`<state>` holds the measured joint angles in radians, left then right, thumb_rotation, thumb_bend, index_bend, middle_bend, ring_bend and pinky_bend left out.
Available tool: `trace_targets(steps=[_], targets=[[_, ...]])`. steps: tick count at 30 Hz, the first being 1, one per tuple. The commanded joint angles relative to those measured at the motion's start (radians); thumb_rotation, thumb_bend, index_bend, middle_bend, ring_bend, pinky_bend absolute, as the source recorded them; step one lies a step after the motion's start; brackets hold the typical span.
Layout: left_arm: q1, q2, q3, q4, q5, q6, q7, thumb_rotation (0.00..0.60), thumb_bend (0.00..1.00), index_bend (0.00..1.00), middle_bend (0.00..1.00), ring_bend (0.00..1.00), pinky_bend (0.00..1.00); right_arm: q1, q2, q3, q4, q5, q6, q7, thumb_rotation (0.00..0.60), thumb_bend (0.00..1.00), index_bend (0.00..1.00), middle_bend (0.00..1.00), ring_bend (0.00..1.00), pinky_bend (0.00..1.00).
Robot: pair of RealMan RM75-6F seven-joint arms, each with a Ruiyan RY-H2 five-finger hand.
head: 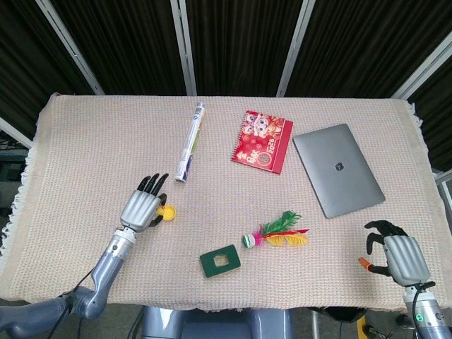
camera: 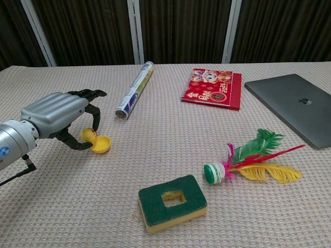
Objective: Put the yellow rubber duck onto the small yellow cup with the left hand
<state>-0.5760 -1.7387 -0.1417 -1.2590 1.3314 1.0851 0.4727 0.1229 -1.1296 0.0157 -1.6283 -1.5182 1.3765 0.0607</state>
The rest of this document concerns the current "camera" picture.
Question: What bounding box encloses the beige woven tablecloth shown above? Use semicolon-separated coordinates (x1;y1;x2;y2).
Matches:
0;60;331;248

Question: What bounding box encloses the grey closed laptop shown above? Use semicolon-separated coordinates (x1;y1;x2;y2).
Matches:
244;73;331;150

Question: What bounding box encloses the feather shuttlecock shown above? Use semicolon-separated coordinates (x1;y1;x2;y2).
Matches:
203;128;306;185

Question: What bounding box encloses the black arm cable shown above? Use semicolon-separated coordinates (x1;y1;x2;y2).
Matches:
0;154;37;187

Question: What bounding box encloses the red spiral desk calendar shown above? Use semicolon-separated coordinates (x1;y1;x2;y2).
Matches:
180;68;243;111

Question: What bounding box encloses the rolled plastic wrap tube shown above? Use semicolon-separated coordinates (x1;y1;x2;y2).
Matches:
114;60;155;120

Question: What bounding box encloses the round yellow plastic cup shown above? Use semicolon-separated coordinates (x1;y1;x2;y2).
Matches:
91;135;112;155

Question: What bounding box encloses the green and yellow sponge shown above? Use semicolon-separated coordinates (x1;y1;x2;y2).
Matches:
138;175;208;235

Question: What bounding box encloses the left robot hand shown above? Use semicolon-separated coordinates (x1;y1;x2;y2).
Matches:
20;89;108;151

